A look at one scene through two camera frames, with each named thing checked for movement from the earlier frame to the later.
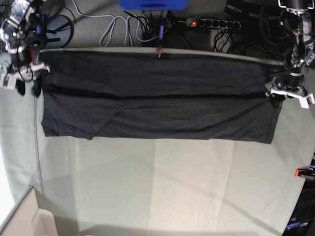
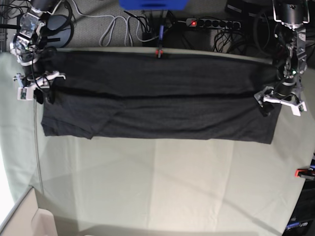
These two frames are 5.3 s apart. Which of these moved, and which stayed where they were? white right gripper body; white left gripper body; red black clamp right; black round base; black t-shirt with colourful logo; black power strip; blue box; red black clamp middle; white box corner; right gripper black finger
Moved: white left gripper body; white right gripper body; right gripper black finger
Stayed: black round base; red black clamp right; black t-shirt with colourful logo; blue box; black power strip; white box corner; red black clamp middle
